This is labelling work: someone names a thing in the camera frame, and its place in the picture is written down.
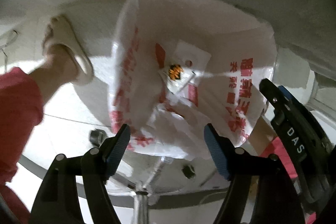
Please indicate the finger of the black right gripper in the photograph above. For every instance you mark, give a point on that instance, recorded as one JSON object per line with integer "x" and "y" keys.
{"x": 280, "y": 98}

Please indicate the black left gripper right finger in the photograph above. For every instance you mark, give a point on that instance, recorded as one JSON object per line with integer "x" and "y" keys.
{"x": 276, "y": 198}

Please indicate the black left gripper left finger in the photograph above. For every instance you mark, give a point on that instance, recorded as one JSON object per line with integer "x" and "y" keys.
{"x": 57, "y": 199}

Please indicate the white red plastic trash bag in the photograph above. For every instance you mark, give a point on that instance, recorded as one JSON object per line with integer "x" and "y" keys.
{"x": 180, "y": 64}

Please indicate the office chair base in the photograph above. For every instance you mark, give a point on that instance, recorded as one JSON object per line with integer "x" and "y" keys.
{"x": 171, "y": 190}

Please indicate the white orange snack wrapper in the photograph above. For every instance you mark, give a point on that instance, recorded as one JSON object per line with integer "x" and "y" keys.
{"x": 176, "y": 77}

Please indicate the beige slipper on foot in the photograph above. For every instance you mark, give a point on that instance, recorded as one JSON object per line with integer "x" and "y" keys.
{"x": 62, "y": 34}

